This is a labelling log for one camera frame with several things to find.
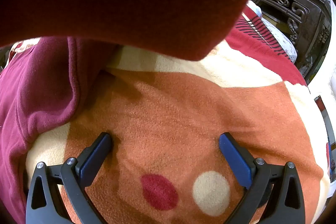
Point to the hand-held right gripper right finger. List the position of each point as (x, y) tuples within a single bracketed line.
[(233, 158)]

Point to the orange red cream printed blanket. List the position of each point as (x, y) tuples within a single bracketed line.
[(170, 113)]

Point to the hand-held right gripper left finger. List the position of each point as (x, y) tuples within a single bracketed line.
[(94, 161)]

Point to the maroon fleece garment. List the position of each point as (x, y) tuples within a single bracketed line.
[(47, 82)]

